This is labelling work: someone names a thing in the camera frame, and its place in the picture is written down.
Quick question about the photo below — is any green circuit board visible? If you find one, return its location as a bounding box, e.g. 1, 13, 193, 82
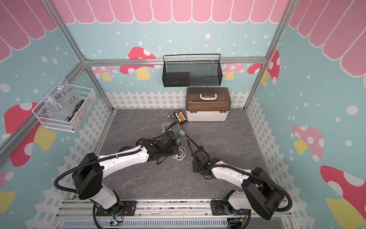
110, 219, 124, 227

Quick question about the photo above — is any brown lidded storage box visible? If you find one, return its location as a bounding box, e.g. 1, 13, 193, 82
185, 87, 232, 122

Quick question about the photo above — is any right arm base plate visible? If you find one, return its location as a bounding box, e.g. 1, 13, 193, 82
210, 199, 250, 216

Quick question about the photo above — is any clear plastic labelled bag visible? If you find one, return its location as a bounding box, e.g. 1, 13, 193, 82
43, 79, 84, 116

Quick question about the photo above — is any white wire wall basket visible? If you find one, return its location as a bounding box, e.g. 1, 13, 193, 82
32, 79, 96, 133

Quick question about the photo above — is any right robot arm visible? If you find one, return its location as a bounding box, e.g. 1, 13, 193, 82
191, 148, 293, 220

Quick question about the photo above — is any black orange battery pack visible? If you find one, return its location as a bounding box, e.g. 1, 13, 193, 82
173, 109, 188, 125

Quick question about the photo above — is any black mesh wall basket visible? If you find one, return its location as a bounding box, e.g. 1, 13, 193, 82
162, 53, 223, 87

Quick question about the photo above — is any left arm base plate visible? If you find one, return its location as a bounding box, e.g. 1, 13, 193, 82
96, 200, 137, 217

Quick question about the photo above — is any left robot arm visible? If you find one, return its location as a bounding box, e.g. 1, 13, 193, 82
53, 131, 179, 211

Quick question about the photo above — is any green charger cube far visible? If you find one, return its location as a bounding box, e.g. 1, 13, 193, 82
177, 130, 186, 138

